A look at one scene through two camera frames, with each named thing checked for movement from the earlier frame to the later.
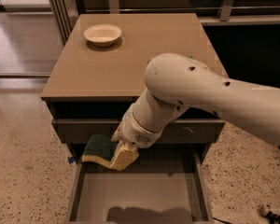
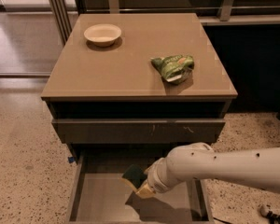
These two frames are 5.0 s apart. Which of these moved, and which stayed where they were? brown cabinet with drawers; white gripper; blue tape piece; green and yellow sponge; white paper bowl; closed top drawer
Moved: green and yellow sponge; white gripper
Stayed: closed top drawer; blue tape piece; white paper bowl; brown cabinet with drawers
